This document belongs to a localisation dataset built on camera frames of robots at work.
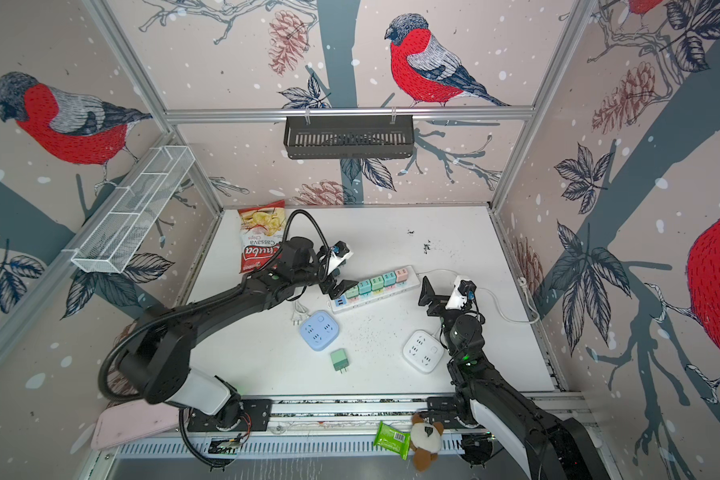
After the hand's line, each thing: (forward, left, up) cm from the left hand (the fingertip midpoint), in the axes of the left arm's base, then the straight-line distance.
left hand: (347, 267), depth 82 cm
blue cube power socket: (-12, +8, -15) cm, 21 cm away
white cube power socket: (-18, -21, -15) cm, 32 cm away
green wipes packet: (-38, -11, -16) cm, 43 cm away
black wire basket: (+50, +3, +11) cm, 51 cm away
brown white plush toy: (-39, -19, -14) cm, 45 cm away
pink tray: (-34, +54, -17) cm, 66 cm away
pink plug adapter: (+4, -16, -10) cm, 20 cm away
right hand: (-5, -25, -1) cm, 26 cm away
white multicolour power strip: (-4, +3, -14) cm, 15 cm away
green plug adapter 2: (-20, +2, -16) cm, 26 cm away
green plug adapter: (-2, -1, -10) cm, 10 cm away
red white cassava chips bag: (+25, +33, -12) cm, 43 cm away
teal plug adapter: (+2, -13, -11) cm, 17 cm away
